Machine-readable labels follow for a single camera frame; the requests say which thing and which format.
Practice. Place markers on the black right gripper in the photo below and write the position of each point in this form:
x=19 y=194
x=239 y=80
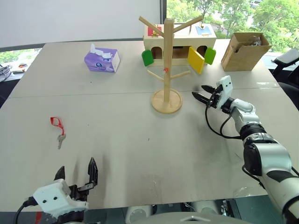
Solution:
x=215 y=99

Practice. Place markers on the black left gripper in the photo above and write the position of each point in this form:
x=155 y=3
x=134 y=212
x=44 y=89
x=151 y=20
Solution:
x=80 y=191

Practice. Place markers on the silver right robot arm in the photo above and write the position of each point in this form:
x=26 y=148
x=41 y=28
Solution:
x=268 y=154

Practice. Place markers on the yellow square wooden door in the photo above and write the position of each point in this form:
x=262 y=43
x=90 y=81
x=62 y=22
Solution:
x=196 y=60

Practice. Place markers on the green arched wooden door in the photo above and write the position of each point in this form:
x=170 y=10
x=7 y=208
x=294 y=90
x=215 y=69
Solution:
x=147 y=58
x=210 y=56

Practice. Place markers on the wooden tree-shaped hanging rack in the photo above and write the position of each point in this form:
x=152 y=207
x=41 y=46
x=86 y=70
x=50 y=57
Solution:
x=166 y=70

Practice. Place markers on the brown cardboard box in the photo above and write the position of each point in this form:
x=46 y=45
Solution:
x=243 y=56

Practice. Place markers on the wooden toy house box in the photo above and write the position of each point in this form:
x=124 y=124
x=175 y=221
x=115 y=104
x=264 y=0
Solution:
x=182 y=40

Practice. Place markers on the blue square panel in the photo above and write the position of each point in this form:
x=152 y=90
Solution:
x=202 y=30

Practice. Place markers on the white cylindrical tube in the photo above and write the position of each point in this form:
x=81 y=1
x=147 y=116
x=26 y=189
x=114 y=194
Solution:
x=206 y=206
x=137 y=213

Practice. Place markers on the red square panel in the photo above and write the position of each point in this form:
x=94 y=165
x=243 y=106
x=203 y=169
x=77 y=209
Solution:
x=158 y=30

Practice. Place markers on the black office chair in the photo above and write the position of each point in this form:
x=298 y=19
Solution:
x=288 y=60

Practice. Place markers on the purple tissue box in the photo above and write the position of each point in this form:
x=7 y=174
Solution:
x=101 y=61

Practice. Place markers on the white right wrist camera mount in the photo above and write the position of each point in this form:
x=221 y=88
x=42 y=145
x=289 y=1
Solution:
x=226 y=89

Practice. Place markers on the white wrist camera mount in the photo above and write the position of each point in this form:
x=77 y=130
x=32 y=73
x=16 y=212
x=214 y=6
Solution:
x=226 y=89
x=53 y=198

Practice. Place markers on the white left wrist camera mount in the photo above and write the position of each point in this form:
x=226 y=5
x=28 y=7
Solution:
x=53 y=198

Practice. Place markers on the dark window frame post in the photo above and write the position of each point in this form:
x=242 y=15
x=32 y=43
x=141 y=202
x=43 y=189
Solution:
x=163 y=10

